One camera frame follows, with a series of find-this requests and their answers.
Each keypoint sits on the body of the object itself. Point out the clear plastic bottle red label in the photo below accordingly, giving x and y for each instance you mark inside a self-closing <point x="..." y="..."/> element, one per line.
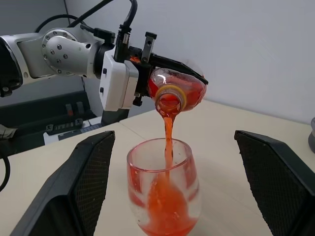
<point x="192" y="86"/>

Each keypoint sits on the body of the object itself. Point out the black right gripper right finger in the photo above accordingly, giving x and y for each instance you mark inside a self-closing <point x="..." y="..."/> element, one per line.
<point x="278" y="182"/>

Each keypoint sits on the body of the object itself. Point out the gray round object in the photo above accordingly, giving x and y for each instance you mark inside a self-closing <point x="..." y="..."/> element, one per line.
<point x="312" y="140"/>

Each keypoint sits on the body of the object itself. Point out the dark gray machine console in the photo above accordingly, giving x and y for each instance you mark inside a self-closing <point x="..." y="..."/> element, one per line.
<point x="49" y="108"/>

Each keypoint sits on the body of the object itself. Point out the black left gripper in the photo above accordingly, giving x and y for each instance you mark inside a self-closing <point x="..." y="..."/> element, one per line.
<point x="142" y="78"/>

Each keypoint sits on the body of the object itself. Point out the clear wine glass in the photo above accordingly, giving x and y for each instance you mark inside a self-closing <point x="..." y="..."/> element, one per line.
<point x="187" y="172"/>

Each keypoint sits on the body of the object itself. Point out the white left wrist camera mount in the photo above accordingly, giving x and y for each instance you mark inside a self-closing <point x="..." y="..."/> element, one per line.
<point x="113" y="83"/>

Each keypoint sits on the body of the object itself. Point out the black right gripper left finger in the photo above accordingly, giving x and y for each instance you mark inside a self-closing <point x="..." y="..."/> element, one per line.
<point x="61" y="191"/>

